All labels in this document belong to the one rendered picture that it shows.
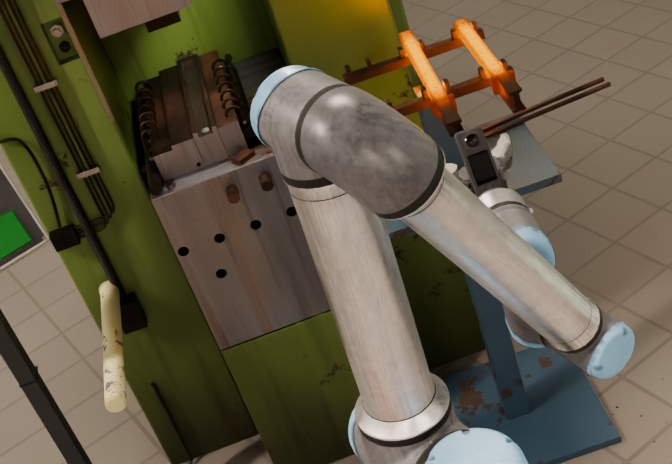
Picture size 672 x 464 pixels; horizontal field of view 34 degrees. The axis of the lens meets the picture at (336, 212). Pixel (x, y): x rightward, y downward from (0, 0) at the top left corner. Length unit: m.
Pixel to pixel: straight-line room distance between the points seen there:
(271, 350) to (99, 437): 0.85
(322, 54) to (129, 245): 0.66
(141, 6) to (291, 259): 0.67
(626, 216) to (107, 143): 1.65
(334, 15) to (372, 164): 1.23
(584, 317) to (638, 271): 1.62
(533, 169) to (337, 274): 0.93
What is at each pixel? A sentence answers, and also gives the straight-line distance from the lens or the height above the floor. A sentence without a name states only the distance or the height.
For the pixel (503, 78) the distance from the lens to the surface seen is 2.09.
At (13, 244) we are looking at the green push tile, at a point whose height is 0.99.
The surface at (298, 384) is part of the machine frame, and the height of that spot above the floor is 0.29.
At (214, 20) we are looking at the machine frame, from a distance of 2.79.
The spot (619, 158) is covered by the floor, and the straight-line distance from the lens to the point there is 3.70.
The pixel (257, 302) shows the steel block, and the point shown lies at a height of 0.56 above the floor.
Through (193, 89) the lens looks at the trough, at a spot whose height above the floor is 0.99.
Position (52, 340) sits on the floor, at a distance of 3.80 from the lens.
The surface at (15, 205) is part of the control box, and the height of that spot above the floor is 1.04.
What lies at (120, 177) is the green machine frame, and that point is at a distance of 2.57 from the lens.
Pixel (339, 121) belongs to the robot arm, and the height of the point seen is 1.43.
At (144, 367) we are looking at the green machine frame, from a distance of 2.87.
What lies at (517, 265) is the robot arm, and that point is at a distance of 1.46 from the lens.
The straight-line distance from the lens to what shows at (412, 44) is 2.35.
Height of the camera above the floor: 2.03
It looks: 32 degrees down
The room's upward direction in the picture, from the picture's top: 19 degrees counter-clockwise
